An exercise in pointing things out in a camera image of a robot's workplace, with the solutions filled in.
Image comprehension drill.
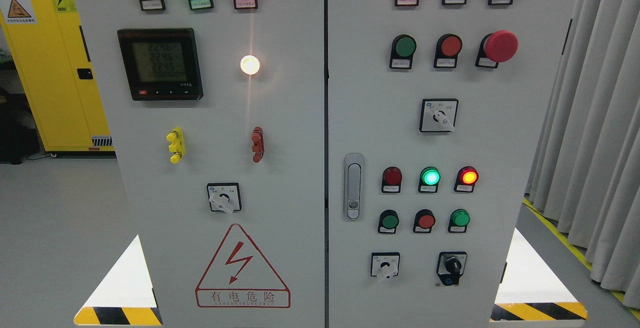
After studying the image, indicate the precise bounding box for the lower red push button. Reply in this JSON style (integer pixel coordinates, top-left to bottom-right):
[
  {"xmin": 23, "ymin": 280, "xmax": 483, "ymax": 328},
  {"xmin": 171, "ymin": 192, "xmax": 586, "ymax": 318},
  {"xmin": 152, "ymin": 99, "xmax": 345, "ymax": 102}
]
[{"xmin": 413, "ymin": 209, "xmax": 435, "ymax": 233}]

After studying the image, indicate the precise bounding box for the lower right green push button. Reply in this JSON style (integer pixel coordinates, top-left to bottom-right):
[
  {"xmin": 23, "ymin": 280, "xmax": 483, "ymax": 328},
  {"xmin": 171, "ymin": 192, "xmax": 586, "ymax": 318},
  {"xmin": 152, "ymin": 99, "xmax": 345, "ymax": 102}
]
[{"xmin": 447, "ymin": 208, "xmax": 471, "ymax": 233}]

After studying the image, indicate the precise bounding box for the lower green indicator lamp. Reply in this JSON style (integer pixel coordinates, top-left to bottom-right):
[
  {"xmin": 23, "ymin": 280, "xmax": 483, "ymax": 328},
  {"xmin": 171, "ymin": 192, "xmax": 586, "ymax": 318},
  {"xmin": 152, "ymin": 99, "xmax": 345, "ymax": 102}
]
[{"xmin": 417, "ymin": 166, "xmax": 441, "ymax": 194}]

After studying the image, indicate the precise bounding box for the grey cabinet door handle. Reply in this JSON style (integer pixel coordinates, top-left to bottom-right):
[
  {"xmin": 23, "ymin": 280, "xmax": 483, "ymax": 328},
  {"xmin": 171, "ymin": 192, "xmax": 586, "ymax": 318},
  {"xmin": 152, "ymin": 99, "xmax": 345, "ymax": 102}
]
[{"xmin": 343, "ymin": 153, "xmax": 365, "ymax": 220}]

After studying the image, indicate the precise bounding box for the upper right rotary selector switch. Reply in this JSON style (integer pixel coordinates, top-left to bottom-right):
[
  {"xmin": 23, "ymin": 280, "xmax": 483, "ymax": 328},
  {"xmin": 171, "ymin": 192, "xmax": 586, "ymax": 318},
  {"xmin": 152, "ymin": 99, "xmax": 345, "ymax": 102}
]
[{"xmin": 418, "ymin": 98, "xmax": 459, "ymax": 133}]

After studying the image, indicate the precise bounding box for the upper red push button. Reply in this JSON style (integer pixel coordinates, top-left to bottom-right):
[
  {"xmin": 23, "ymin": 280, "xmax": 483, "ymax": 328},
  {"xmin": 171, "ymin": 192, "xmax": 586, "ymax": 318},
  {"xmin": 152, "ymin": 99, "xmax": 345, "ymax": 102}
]
[{"xmin": 433, "ymin": 33, "xmax": 463, "ymax": 69}]

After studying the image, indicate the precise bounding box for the lower green start push button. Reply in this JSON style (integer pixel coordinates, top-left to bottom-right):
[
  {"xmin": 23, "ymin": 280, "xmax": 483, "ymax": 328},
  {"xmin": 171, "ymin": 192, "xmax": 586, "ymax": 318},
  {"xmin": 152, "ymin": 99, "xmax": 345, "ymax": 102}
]
[{"xmin": 377, "ymin": 209, "xmax": 399, "ymax": 234}]

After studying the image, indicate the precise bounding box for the black key selector switch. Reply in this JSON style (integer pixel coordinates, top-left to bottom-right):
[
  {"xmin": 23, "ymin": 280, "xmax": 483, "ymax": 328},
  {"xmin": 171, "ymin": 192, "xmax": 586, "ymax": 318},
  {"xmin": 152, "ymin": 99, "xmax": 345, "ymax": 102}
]
[{"xmin": 436, "ymin": 251, "xmax": 467, "ymax": 286}]

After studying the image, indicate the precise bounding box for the grey pleated curtain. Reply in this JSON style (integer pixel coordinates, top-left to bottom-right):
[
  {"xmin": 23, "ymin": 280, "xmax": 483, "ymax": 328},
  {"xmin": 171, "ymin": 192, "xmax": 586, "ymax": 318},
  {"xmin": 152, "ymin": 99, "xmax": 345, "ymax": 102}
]
[{"xmin": 526, "ymin": 0, "xmax": 640, "ymax": 309}]

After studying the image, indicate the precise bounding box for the red push button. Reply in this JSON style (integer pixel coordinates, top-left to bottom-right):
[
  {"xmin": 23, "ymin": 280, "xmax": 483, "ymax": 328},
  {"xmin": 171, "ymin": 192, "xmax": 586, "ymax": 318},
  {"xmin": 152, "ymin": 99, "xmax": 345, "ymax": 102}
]
[
  {"xmin": 413, "ymin": 209, "xmax": 435, "ymax": 233},
  {"xmin": 433, "ymin": 33, "xmax": 463, "ymax": 69}
]

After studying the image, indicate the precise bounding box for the yellow test terminal block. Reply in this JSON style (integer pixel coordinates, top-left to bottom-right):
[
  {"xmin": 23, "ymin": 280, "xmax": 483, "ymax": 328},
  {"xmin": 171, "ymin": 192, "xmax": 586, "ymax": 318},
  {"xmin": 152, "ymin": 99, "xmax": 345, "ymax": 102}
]
[{"xmin": 166, "ymin": 126, "xmax": 185, "ymax": 164}]

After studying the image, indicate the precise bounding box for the upper green push button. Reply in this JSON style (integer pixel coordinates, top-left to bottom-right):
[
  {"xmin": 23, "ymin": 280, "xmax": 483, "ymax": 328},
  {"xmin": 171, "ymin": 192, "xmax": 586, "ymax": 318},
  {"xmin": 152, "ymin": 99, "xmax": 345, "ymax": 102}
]
[{"xmin": 388, "ymin": 34, "xmax": 417, "ymax": 69}]

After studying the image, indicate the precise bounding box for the yellow safety storage cabinet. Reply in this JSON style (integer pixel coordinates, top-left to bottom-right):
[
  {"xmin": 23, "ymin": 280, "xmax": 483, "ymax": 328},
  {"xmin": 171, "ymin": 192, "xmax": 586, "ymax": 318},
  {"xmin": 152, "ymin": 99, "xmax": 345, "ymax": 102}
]
[{"xmin": 1, "ymin": 0, "xmax": 114, "ymax": 154}]

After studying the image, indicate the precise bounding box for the lower right red indicator lamp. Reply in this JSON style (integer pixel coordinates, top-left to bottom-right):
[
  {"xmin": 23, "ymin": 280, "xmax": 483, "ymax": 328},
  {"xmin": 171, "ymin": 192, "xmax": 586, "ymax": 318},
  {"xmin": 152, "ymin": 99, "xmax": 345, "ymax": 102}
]
[{"xmin": 454, "ymin": 166, "xmax": 479, "ymax": 193}]

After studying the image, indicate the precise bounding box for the red mushroom emergency stop button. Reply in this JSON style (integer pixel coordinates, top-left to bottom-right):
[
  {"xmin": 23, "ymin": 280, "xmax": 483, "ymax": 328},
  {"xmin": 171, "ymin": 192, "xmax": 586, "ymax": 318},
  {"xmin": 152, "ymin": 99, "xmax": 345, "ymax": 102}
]
[{"xmin": 475, "ymin": 30, "xmax": 519, "ymax": 69}]

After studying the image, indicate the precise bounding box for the red electrical danger warning sticker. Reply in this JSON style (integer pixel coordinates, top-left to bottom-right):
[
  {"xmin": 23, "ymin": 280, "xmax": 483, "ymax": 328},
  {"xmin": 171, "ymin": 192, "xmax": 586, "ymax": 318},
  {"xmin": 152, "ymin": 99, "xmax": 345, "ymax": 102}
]
[{"xmin": 195, "ymin": 224, "xmax": 291, "ymax": 309}]

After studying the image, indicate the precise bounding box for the left panel rotary selector switch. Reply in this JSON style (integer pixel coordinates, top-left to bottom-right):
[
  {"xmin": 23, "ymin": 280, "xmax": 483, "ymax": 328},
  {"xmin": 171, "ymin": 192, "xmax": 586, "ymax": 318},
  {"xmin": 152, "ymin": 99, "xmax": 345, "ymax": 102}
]
[{"xmin": 206, "ymin": 183, "xmax": 242, "ymax": 214}]

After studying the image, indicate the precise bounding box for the lower left red indicator lamp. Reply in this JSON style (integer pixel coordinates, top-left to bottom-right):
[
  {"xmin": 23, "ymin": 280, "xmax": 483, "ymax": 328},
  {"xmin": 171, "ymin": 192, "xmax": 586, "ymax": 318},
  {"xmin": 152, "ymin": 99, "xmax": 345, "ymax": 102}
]
[{"xmin": 381, "ymin": 166, "xmax": 403, "ymax": 194}]

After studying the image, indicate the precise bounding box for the black digital power meter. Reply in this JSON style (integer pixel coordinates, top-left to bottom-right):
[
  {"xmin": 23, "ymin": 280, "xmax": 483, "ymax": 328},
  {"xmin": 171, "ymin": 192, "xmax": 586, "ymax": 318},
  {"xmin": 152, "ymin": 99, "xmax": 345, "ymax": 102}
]
[{"xmin": 118, "ymin": 28, "xmax": 204, "ymax": 101}]

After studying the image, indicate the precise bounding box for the white lit indicator lamp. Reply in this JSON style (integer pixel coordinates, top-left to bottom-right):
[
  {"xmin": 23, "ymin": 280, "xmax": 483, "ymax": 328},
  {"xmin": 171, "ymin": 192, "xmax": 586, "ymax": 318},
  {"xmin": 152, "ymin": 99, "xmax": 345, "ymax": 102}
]
[{"xmin": 240, "ymin": 55, "xmax": 261, "ymax": 75}]

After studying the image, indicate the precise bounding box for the lower left rotary selector switch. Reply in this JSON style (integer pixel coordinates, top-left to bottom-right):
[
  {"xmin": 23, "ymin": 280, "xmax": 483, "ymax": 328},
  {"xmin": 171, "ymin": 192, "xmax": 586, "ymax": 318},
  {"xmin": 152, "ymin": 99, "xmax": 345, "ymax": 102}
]
[{"xmin": 370, "ymin": 252, "xmax": 401, "ymax": 282}]

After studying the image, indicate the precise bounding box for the grey electrical control cabinet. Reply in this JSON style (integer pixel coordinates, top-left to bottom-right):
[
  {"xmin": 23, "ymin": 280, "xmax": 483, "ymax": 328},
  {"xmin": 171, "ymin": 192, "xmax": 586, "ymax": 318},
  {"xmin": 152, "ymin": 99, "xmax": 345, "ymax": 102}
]
[{"xmin": 77, "ymin": 0, "xmax": 585, "ymax": 328}]

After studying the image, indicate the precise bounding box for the red test terminal block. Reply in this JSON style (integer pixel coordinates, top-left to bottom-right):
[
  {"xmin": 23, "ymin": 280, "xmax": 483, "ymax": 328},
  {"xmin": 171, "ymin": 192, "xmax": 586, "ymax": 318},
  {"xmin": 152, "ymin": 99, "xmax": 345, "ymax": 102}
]
[{"xmin": 251, "ymin": 126, "xmax": 265, "ymax": 163}]

